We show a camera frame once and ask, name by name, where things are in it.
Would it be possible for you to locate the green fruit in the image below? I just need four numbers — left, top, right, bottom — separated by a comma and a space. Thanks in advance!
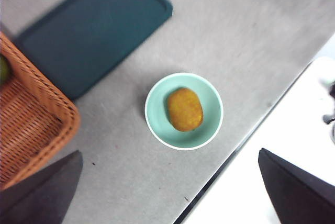
0, 54, 12, 85

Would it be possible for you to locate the teal ceramic bowl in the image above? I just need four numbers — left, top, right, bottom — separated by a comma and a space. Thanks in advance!
144, 72, 224, 152

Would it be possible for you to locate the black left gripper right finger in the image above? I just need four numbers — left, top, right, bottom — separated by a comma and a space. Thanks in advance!
258, 148, 335, 224

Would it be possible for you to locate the yellow-brown kiwi fruit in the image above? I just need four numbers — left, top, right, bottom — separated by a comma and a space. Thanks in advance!
166, 87, 205, 132

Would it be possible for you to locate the dark teal rectangular tray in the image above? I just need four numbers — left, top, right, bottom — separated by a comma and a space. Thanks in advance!
15, 0, 174, 101

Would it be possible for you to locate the brown wicker basket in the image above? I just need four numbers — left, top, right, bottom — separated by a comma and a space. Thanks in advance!
0, 31, 82, 191

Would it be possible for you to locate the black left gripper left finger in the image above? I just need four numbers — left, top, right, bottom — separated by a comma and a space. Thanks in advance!
0, 150, 84, 224

